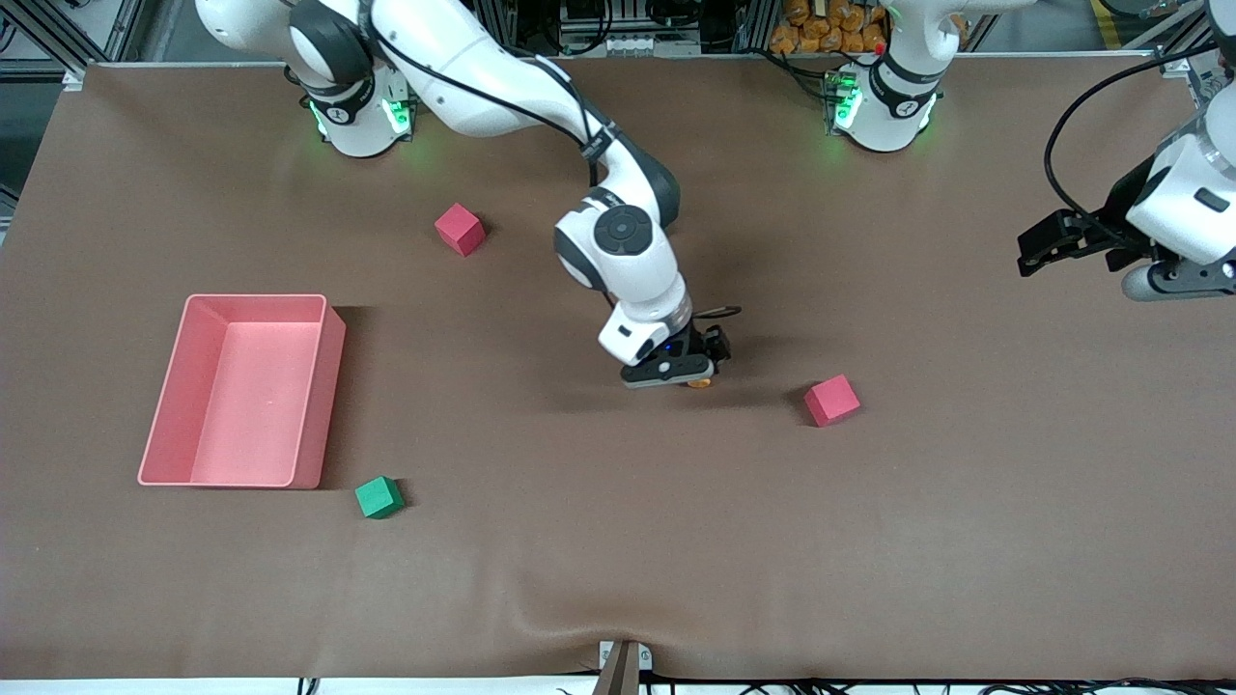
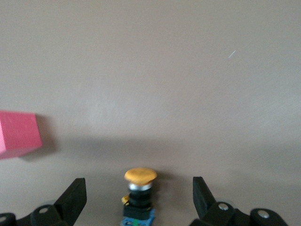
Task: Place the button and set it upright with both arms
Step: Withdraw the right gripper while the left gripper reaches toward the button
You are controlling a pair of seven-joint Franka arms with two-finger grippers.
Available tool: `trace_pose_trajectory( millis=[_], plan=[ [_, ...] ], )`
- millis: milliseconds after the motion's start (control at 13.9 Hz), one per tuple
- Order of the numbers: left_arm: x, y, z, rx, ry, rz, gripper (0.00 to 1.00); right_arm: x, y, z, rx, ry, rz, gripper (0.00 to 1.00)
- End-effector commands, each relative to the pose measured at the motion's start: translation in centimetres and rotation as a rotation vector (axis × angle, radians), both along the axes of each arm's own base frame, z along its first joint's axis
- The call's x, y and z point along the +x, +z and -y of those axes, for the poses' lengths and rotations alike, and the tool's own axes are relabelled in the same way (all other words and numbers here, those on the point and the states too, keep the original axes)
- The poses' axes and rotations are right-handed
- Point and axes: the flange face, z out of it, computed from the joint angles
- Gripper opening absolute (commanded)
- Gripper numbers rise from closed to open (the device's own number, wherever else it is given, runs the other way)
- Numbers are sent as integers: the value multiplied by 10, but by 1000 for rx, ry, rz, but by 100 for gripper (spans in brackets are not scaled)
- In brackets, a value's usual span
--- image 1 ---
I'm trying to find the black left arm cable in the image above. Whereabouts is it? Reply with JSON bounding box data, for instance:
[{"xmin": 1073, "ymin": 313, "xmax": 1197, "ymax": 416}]
[{"xmin": 1045, "ymin": 37, "xmax": 1236, "ymax": 242}]

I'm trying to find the slim stand pole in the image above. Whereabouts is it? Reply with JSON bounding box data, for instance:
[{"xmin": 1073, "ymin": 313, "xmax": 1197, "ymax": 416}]
[{"xmin": 591, "ymin": 641, "xmax": 641, "ymax": 695}]

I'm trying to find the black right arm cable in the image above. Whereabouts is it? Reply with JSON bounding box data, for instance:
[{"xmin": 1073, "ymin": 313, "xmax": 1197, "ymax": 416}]
[{"xmin": 359, "ymin": 0, "xmax": 744, "ymax": 320}]

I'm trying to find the orange packets pile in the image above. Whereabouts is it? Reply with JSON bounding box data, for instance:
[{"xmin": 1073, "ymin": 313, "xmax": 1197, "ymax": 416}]
[{"xmin": 769, "ymin": 0, "xmax": 889, "ymax": 56}]

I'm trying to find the pink foam cube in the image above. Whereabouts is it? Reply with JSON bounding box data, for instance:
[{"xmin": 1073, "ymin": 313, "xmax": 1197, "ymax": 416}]
[
  {"xmin": 803, "ymin": 375, "xmax": 861, "ymax": 428},
  {"xmin": 434, "ymin": 203, "xmax": 487, "ymax": 258}
]

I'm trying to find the pink plastic tray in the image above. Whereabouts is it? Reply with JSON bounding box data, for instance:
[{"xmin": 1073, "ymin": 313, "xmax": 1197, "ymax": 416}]
[{"xmin": 137, "ymin": 293, "xmax": 347, "ymax": 490}]

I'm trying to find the metal table edge bracket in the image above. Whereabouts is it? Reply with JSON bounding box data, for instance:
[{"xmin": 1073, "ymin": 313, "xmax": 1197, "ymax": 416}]
[{"xmin": 598, "ymin": 639, "xmax": 654, "ymax": 673}]

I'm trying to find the brown table cover sheet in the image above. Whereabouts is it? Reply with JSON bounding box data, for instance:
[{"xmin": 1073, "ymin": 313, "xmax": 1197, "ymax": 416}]
[{"xmin": 0, "ymin": 55, "xmax": 1236, "ymax": 681}]

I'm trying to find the white terminal block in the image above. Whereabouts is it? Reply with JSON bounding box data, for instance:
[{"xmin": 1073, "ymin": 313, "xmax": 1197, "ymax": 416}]
[{"xmin": 597, "ymin": 32, "xmax": 669, "ymax": 56}]

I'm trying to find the green foam cube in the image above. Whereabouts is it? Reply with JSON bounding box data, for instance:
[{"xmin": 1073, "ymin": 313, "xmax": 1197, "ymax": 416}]
[{"xmin": 354, "ymin": 476, "xmax": 405, "ymax": 520}]

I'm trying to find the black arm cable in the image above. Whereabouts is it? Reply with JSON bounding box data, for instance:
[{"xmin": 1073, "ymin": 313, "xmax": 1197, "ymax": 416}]
[
  {"xmin": 359, "ymin": 0, "xmax": 744, "ymax": 320},
  {"xmin": 1045, "ymin": 37, "xmax": 1236, "ymax": 242}
]

